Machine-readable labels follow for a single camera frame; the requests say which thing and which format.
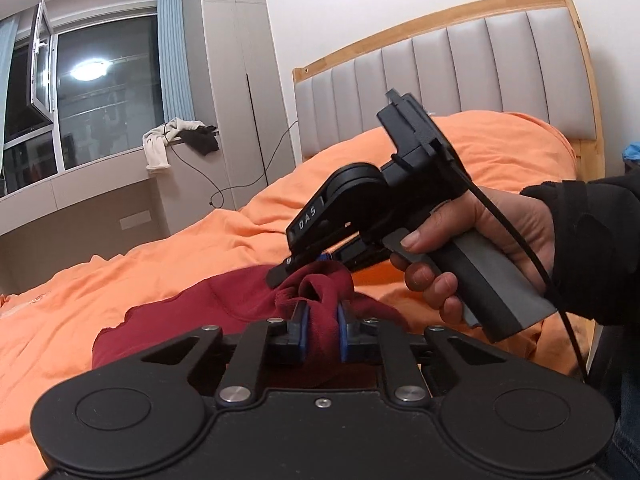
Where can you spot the black cloth on sill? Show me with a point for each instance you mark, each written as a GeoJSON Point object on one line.
{"type": "Point", "coordinates": [202, 139]}

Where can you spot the person's right hand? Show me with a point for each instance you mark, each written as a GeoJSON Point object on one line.
{"type": "Point", "coordinates": [531, 217]}

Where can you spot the dark red long-sleeve sweater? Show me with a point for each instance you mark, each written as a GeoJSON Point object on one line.
{"type": "Point", "coordinates": [240, 297]}

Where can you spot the left light blue curtain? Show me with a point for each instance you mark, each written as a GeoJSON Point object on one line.
{"type": "Point", "coordinates": [8, 31]}

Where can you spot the orange duvet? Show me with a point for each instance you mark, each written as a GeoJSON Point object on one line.
{"type": "Point", "coordinates": [47, 332]}

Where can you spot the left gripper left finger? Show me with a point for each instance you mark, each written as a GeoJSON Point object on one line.
{"type": "Point", "coordinates": [267, 345]}

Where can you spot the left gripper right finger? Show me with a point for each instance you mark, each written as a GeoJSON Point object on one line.
{"type": "Point", "coordinates": [386, 346]}

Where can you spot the right light blue curtain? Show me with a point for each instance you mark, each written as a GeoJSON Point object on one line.
{"type": "Point", "coordinates": [172, 61]}

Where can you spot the open window sash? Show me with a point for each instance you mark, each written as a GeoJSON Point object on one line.
{"type": "Point", "coordinates": [39, 85]}

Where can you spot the white wall socket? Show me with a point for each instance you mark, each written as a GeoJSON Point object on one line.
{"type": "Point", "coordinates": [134, 220]}

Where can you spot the grey wardrobe window surround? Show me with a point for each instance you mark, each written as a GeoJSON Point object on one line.
{"type": "Point", "coordinates": [65, 185]}

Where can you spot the light blue curtain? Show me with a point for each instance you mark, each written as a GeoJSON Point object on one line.
{"type": "Point", "coordinates": [172, 61]}
{"type": "Point", "coordinates": [8, 31]}

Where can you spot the grey padded wooden headboard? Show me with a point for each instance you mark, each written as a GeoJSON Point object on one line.
{"type": "Point", "coordinates": [525, 56]}

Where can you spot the black right sleeve forearm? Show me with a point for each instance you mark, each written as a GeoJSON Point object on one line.
{"type": "Point", "coordinates": [595, 272]}

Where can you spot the blue jeans leg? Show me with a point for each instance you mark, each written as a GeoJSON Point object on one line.
{"type": "Point", "coordinates": [623, 454]}

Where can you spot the white cloth on sill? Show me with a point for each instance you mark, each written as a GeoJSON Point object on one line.
{"type": "Point", "coordinates": [156, 141]}

